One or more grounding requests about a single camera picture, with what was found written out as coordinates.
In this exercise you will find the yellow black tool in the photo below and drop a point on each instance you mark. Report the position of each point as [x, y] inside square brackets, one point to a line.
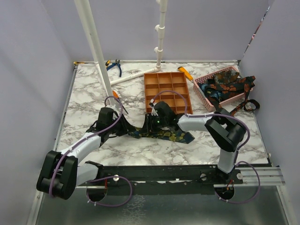
[77, 63]

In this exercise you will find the white pvc pipe frame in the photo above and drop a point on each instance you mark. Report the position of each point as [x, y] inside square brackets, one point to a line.
[90, 30]

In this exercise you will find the yellow utility knife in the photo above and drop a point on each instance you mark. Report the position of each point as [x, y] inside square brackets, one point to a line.
[186, 73]

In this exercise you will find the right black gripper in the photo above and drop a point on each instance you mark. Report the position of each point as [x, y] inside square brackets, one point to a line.
[149, 122]

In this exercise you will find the blue floral tie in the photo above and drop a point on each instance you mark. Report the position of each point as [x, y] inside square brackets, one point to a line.
[210, 92]

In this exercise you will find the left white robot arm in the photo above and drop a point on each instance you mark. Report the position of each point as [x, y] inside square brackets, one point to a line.
[75, 159]

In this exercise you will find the wooden compartment tray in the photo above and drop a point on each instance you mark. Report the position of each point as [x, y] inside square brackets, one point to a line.
[175, 90]

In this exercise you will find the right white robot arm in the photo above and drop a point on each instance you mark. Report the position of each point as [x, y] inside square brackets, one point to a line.
[228, 132]

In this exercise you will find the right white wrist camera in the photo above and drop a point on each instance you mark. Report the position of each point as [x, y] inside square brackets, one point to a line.
[153, 110]

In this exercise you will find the dark paisley tie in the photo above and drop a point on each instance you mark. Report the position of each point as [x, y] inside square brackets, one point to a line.
[226, 77]

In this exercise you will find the black metal base rail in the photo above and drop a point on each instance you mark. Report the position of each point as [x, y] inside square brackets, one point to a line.
[143, 180]

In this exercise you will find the pink perforated plastic basket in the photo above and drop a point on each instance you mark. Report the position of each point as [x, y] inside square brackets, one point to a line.
[209, 78]

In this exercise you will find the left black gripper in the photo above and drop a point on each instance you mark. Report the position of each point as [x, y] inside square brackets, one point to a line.
[126, 126]

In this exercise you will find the black orange floral tie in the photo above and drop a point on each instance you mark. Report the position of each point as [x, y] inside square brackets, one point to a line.
[243, 86]

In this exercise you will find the orange handled screwdriver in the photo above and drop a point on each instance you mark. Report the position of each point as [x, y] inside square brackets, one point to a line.
[117, 106]

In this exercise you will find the navy yellow floral tie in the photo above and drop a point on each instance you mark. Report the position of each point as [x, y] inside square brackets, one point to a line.
[162, 134]

